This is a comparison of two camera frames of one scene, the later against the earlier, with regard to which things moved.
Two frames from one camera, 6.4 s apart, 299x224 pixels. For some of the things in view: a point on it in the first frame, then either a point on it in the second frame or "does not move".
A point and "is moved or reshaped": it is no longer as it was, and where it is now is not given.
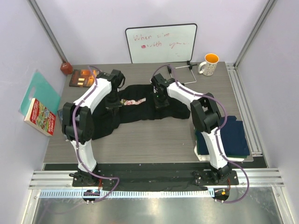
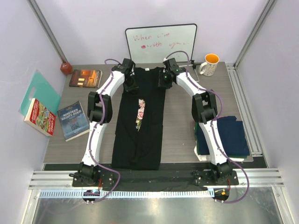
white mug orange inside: [211, 60] does not move
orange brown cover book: [83, 78] does not move
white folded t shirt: [206, 157] does not move
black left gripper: [115, 106] → [134, 87]
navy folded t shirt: [233, 136] does not move
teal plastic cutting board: [45, 94] does not move
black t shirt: [133, 102] is moved or reshaped
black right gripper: [158, 105] → [160, 84]
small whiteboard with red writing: [163, 44] does not move
